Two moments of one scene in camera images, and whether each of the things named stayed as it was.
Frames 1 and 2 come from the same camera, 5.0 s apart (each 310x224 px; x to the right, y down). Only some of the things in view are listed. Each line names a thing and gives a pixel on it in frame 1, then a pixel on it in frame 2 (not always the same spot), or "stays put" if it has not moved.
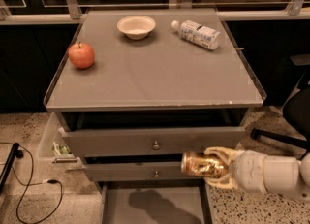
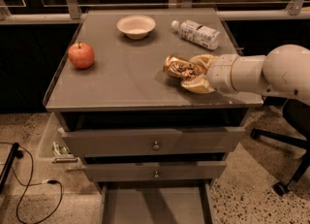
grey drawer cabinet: x=137 y=89 stays put
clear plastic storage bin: x=54 y=151 stays put
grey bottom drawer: x=156 y=202 stays put
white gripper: x=249 y=170 to x=220 y=72
